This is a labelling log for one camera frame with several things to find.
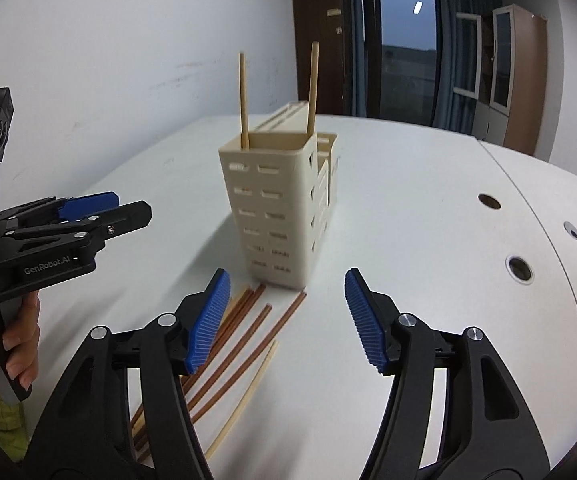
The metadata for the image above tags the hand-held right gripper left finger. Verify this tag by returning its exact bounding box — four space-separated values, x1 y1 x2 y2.
21 268 232 480

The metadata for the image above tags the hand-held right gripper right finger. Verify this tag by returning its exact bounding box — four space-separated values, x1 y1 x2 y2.
345 268 551 480

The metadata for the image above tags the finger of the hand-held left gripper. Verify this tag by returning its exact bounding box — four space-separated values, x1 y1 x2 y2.
0 191 120 223
3 201 152 256

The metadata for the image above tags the brown wooden chopstick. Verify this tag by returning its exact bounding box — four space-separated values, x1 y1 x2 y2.
137 291 308 465
134 303 273 455
129 287 254 431
132 284 268 443

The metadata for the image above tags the light bamboo chopstick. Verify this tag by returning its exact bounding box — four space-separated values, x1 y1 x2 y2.
239 51 250 151
305 41 320 138
205 341 280 459

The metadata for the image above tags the cream plastic utensil holder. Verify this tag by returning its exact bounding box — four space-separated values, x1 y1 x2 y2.
218 101 340 291

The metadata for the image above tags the person's left hand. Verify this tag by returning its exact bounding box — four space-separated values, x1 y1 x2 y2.
0 293 40 391

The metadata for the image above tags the brown wooden door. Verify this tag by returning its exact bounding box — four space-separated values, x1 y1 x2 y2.
291 0 354 116

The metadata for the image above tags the blue grey curtain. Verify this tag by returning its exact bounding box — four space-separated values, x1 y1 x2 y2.
435 0 479 133

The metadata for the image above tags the wooden cabinet with glass door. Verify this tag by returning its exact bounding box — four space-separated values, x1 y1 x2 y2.
488 4 549 157

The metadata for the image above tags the white window sash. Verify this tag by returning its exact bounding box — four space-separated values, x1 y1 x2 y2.
453 11 483 100

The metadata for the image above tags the dark framed window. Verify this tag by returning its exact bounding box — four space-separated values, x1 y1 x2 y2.
358 0 441 122

